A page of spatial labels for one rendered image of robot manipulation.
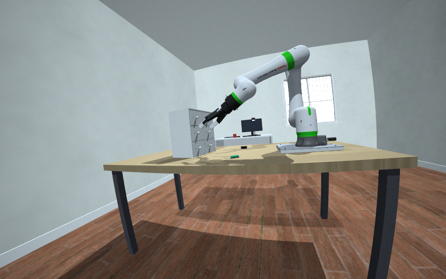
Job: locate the white chest of drawers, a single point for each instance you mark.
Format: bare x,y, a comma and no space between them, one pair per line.
180,132

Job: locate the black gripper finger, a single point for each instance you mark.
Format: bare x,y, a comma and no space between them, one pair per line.
209,117
219,119

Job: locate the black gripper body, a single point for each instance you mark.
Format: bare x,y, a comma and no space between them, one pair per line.
225,109

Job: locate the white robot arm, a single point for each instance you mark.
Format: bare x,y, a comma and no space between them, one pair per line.
304,119

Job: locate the grey drawer front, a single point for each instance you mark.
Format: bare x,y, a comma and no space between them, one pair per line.
198,147
204,114
197,133
209,144
195,117
208,132

